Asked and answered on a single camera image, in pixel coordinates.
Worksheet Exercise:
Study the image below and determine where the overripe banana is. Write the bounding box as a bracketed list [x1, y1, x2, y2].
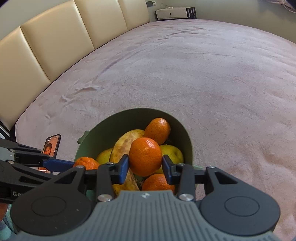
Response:
[109, 129, 144, 196]

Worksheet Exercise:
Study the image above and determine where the small mandarin orange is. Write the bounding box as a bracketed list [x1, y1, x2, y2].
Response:
[73, 157, 100, 170]

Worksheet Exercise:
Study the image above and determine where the cream padded headboard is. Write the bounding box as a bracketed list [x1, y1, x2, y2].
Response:
[1, 1, 149, 129]

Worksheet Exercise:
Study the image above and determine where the yellow-green apple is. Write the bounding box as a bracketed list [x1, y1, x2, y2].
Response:
[96, 148, 112, 165]
[153, 145, 184, 174]

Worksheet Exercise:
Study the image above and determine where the pink bed blanket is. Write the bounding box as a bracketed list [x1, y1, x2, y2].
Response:
[16, 20, 295, 240]

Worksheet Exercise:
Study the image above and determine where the white nightstand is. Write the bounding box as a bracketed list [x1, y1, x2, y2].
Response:
[155, 6, 197, 21]

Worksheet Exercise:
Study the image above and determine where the green fruit bowl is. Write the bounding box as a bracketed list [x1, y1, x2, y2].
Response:
[75, 108, 193, 165]

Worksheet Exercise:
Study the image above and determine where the smartphone with lit screen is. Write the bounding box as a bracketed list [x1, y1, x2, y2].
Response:
[37, 133, 62, 174]

